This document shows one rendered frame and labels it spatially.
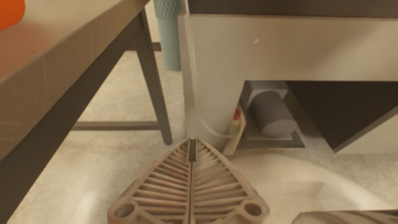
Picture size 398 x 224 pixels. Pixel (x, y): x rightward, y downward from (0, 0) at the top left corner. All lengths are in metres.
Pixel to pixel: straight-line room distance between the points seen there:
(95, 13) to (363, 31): 0.43
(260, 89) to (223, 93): 0.51
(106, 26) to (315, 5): 0.33
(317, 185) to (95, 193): 0.83
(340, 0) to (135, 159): 0.90
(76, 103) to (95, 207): 0.70
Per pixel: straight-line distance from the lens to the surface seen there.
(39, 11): 0.25
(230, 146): 0.75
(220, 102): 0.40
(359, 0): 0.41
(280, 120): 0.78
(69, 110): 0.20
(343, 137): 0.89
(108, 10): 0.22
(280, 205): 0.51
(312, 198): 0.56
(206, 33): 0.29
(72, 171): 0.99
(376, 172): 1.21
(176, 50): 1.25
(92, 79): 0.23
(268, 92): 0.89
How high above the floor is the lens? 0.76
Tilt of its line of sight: 45 degrees down
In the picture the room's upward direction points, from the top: 2 degrees clockwise
